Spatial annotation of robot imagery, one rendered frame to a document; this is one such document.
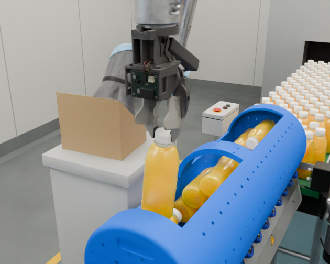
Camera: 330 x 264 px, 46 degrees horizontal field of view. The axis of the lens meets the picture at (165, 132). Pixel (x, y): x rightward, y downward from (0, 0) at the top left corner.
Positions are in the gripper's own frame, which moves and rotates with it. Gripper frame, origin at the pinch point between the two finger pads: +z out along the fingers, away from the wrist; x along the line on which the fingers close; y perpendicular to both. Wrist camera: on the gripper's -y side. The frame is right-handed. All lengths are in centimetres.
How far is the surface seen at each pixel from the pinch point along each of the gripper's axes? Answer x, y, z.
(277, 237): 13, -51, 53
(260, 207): 13.4, -23.5, 25.8
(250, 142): -1, -56, 24
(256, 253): 11, -32, 47
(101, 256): -9.0, 10.9, 25.4
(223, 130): -24, -92, 37
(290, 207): 12, -69, 52
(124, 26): -294, -386, 38
